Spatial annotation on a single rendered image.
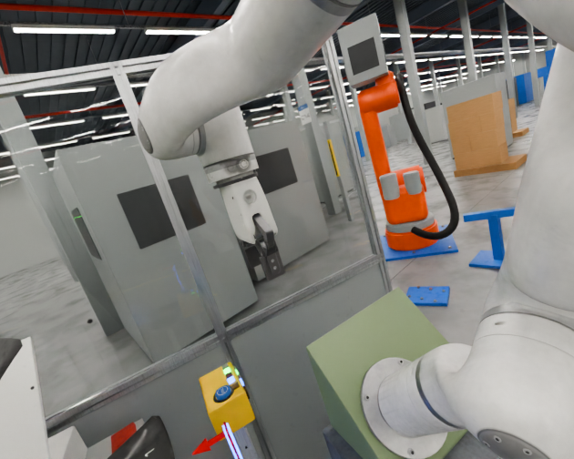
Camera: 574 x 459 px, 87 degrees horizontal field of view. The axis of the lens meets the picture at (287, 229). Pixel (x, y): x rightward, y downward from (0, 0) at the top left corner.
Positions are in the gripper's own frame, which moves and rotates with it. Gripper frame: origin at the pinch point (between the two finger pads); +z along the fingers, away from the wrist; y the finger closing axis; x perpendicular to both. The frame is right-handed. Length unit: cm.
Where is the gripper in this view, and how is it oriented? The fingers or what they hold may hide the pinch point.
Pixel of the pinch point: (264, 265)
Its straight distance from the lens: 52.9
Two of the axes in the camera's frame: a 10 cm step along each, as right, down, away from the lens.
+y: -4.1, -0.9, 9.1
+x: -8.7, 3.6, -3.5
